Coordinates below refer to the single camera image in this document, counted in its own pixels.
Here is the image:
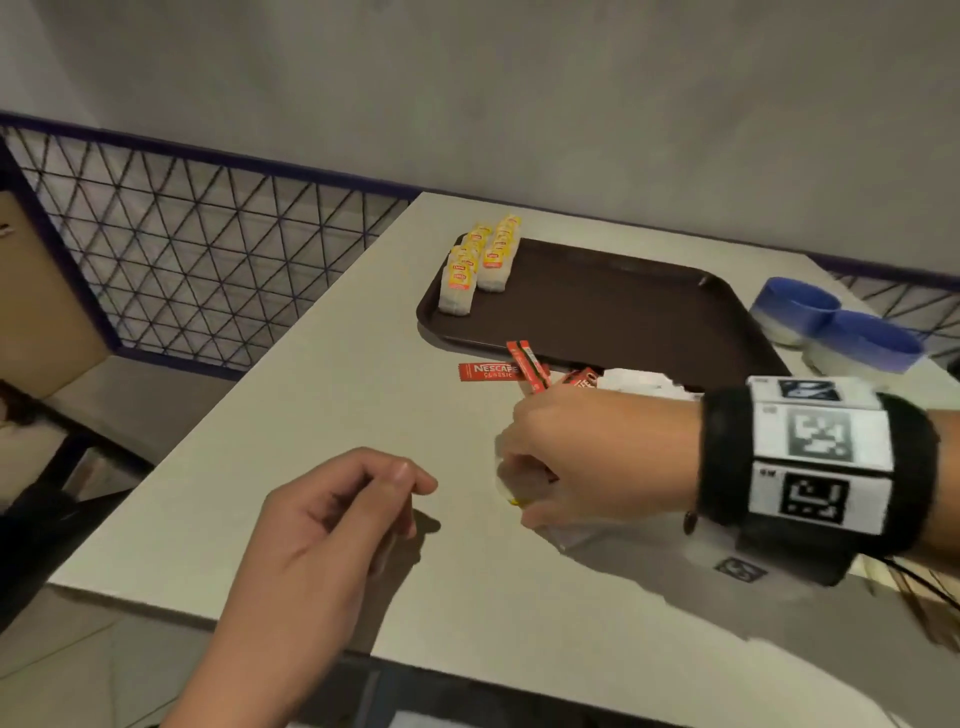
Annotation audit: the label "person's grey trousers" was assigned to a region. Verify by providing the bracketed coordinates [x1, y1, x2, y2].
[374, 704, 541, 728]

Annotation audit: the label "black metal table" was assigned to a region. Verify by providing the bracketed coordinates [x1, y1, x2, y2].
[0, 378, 155, 631]

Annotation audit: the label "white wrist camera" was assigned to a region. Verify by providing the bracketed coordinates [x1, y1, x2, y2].
[682, 517, 860, 590]

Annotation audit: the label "red Nescafe coffee sachets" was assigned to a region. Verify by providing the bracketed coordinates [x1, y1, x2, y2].
[458, 362, 601, 391]

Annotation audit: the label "blue and white bowl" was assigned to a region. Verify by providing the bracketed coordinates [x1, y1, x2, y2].
[806, 309, 925, 376]
[749, 277, 843, 348]

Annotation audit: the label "purple metal mesh railing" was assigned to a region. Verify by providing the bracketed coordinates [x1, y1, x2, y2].
[0, 110, 960, 380]

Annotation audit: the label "person's right hand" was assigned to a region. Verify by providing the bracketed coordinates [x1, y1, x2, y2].
[494, 386, 706, 530]

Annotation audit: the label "black wristband white markers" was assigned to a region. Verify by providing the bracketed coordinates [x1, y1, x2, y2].
[697, 374, 943, 560]

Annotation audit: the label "person's left hand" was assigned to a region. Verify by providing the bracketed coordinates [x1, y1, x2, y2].
[213, 447, 440, 661]

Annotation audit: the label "brown plastic tray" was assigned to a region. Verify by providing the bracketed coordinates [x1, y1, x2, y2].
[416, 236, 793, 380]

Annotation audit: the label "white tea bag yellow tag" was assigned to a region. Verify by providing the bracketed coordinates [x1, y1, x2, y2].
[493, 449, 560, 511]

